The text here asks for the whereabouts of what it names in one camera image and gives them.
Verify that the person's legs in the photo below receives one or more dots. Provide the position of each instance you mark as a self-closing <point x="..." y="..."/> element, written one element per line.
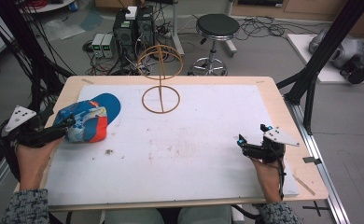
<point x="167" y="216"/>

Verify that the white foam mat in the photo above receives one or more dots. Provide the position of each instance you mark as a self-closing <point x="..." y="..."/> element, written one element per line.
<point x="170" y="149"/>

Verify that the grey power supply unit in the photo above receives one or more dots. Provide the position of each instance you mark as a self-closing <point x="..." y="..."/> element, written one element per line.
<point x="108" y="46"/>
<point x="97" y="45"/>

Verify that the aluminium rail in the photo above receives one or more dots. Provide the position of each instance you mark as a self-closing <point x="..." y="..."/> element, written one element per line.
<point x="320" y="161"/>

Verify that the wooden hoop hat stand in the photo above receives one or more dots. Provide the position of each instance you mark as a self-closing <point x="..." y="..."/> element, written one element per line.
<point x="160" y="93"/>

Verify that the white floor platform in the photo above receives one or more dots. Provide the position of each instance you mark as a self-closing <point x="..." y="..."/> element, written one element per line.
<point x="326" y="71"/>

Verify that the black tape cross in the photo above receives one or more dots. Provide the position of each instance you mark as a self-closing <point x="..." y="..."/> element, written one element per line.
<point x="317" y="207"/>

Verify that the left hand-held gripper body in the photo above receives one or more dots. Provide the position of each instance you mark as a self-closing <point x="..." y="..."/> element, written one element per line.
<point x="35" y="137"/>

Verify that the person's left hand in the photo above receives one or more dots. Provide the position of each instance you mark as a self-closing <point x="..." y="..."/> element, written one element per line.
<point x="35" y="163"/>

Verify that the black tape piece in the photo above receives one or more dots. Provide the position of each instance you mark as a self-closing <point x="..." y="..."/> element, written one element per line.
<point x="311" y="160"/>

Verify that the black computer tower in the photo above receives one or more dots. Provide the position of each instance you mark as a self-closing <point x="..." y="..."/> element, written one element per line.
<point x="145" y="28"/>
<point x="124" y="32"/>

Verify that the grey robot head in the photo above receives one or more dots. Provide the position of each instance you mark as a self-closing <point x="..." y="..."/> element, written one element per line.
<point x="345" y="49"/>

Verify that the thin wooden stick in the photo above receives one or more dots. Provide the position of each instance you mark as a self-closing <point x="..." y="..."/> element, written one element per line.
<point x="304" y="185"/>

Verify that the blue and orange patterned cap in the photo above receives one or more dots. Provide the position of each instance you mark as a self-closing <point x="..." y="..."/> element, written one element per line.
<point x="88" y="118"/>

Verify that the person's right hand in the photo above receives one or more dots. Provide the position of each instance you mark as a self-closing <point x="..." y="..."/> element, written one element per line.
<point x="268" y="179"/>

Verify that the black round stool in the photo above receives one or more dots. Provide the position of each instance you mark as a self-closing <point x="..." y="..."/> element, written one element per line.
<point x="216" y="37"/>

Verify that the black metal frame strut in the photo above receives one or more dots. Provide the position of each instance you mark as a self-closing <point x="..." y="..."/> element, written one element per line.
<point x="24" y="46"/>
<point x="323" y="53"/>

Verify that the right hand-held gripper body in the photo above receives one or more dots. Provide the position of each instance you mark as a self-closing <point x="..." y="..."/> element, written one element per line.
<point x="268" y="148"/>

